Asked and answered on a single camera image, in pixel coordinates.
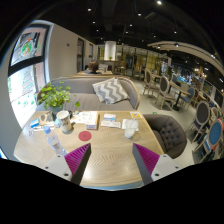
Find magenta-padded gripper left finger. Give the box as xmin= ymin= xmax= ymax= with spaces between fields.
xmin=44 ymin=142 xmax=92 ymax=186

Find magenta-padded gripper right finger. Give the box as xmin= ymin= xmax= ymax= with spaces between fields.
xmin=131 ymin=142 xmax=184 ymax=186

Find clear water bottle blue cap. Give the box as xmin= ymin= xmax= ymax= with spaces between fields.
xmin=43 ymin=125 xmax=68 ymax=157

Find flat round red coaster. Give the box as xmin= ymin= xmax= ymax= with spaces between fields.
xmin=78 ymin=130 xmax=93 ymax=142

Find dark grey tufted armchair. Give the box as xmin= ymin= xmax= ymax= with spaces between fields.
xmin=143 ymin=113 xmax=188 ymax=160

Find clear plastic cup with straw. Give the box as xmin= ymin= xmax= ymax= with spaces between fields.
xmin=123 ymin=117 xmax=140 ymax=140

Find white printed paper cup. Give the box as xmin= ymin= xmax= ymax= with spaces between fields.
xmin=55 ymin=110 xmax=74 ymax=134

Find white printed menu booklet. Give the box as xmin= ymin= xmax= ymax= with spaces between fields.
xmin=71 ymin=110 xmax=100 ymax=131

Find white paper napkin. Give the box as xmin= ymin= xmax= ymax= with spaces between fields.
xmin=121 ymin=118 xmax=139 ymax=132

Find white tube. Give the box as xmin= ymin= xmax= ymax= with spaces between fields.
xmin=33 ymin=124 xmax=56 ymax=132

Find yellow table sticker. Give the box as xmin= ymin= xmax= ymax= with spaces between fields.
xmin=129 ymin=111 xmax=143 ymax=120

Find white paper packets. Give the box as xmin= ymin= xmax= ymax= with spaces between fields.
xmin=100 ymin=119 xmax=122 ymax=129

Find brown cardboard mat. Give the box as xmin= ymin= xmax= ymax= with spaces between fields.
xmin=38 ymin=112 xmax=54 ymax=127

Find white blue card pack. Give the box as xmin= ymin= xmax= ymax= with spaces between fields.
xmin=103 ymin=113 xmax=117 ymax=122

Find small blue white box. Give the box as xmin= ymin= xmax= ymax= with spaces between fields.
xmin=29 ymin=118 xmax=41 ymax=129

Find potted green leafy plant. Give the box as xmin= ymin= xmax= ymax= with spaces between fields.
xmin=37 ymin=80 xmax=81 ymax=116

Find group of dining chairs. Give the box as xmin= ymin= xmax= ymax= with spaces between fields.
xmin=142 ymin=68 xmax=224 ymax=164

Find grey upholstered sofa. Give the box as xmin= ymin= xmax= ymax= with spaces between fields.
xmin=35 ymin=75 xmax=142 ymax=113

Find grey white chevron cushion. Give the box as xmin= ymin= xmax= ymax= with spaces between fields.
xmin=91 ymin=77 xmax=130 ymax=106

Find person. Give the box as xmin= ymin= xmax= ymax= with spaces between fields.
xmin=83 ymin=60 xmax=103 ymax=75

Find colourful window poster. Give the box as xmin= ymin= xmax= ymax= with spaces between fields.
xmin=10 ymin=27 xmax=48 ymax=66

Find group of ceiling lights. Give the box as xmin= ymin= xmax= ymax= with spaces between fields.
xmin=86 ymin=0 xmax=224 ymax=84

